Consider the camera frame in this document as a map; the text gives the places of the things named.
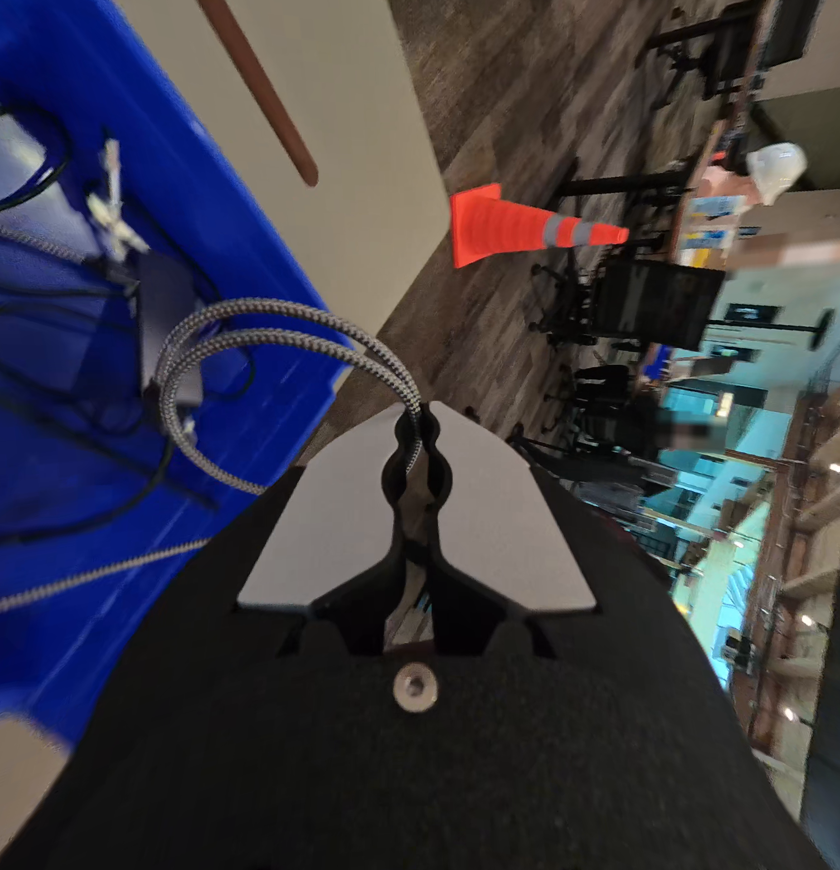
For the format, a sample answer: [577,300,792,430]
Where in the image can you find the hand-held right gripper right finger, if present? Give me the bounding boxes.
[427,401,597,656]

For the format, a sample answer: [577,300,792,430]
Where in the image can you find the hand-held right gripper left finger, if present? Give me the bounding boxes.
[236,405,404,656]

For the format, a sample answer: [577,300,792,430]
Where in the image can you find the braided grey usb cable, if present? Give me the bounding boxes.
[0,221,426,618]

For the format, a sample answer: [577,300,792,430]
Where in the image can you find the blue plastic bin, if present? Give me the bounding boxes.
[0,0,356,749]

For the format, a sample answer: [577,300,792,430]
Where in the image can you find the black office chair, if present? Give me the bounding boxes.
[569,363,659,466]

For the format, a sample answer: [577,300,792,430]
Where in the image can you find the black computer monitor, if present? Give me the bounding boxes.
[597,261,727,349]

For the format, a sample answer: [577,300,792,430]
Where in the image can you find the orange traffic cone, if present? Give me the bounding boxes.
[450,184,630,269]

